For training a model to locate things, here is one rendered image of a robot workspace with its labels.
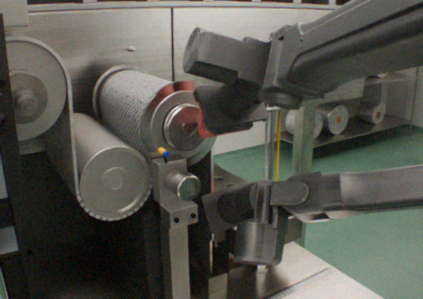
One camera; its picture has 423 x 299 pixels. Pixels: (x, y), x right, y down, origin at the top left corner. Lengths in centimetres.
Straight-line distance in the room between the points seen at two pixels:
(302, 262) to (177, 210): 40
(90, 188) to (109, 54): 40
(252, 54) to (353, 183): 23
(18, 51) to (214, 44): 27
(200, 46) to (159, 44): 54
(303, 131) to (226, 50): 114
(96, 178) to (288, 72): 37
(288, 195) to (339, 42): 32
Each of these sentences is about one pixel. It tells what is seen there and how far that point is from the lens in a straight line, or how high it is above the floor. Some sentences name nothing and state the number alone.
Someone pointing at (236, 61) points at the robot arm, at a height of 138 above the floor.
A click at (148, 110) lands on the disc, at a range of 65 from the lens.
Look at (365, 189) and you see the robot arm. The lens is 59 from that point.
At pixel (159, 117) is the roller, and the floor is 127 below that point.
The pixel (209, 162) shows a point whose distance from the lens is 75.
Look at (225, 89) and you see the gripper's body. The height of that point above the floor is 133.
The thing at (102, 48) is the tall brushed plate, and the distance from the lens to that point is 97.
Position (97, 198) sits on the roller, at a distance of 68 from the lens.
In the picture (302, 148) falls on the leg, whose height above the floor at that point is 93.
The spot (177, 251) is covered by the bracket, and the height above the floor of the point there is 105.
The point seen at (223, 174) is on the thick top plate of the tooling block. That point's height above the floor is 103.
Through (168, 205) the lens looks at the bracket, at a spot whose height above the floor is 114.
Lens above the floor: 144
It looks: 18 degrees down
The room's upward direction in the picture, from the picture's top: straight up
